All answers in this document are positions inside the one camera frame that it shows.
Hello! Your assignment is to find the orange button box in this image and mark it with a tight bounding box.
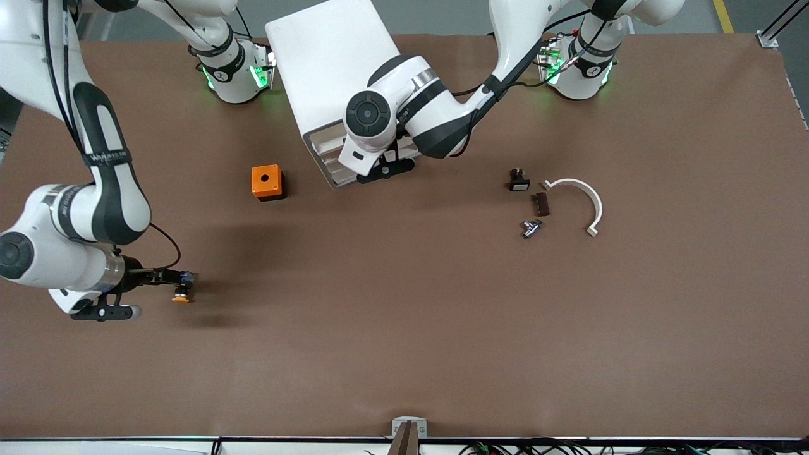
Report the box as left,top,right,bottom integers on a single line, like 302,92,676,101
251,164,286,202

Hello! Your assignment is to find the aluminium frame profile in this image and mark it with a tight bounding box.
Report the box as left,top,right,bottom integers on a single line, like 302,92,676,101
757,0,809,49

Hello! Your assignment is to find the white curved plastic bracket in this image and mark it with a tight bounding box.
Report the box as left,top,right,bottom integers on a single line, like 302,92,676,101
542,178,604,238

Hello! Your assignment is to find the white table edge rail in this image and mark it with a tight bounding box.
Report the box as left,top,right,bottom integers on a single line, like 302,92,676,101
0,436,809,455

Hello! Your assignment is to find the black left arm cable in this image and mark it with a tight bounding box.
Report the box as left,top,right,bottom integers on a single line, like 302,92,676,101
452,9,598,97

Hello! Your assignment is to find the black cable bundle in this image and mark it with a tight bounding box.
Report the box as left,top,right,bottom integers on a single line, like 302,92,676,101
460,439,809,455

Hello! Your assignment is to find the white drawer cabinet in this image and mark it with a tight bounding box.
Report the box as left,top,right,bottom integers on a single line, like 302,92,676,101
265,0,423,190

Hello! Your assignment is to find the brown table mat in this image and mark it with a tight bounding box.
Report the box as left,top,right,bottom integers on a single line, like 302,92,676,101
0,32,809,440

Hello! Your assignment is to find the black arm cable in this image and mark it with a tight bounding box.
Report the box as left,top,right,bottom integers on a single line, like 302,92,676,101
452,9,598,97
41,0,183,271

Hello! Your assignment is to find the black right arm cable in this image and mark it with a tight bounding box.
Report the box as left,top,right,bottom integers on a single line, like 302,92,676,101
41,0,183,271

